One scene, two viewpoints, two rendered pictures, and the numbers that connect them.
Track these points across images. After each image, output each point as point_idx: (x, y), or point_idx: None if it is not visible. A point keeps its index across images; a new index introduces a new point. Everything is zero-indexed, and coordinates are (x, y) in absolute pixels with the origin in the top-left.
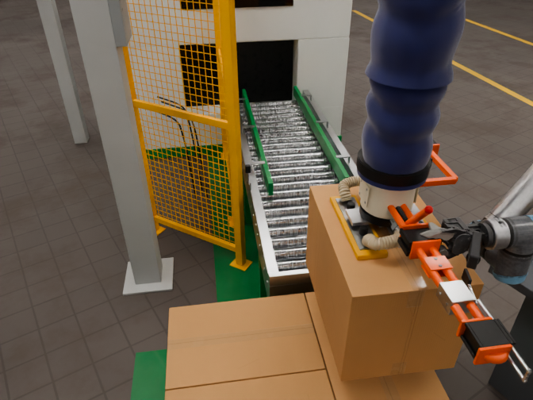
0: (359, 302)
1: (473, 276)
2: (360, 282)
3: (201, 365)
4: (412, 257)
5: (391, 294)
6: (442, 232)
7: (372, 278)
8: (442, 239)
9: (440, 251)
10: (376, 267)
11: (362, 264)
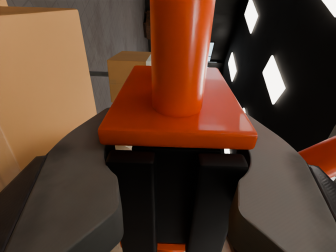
0: (49, 8)
1: None
2: (74, 56)
3: None
4: (141, 68)
5: (19, 12)
6: (306, 166)
7: (62, 77)
8: (248, 167)
9: (108, 176)
10: (61, 120)
11: (78, 118)
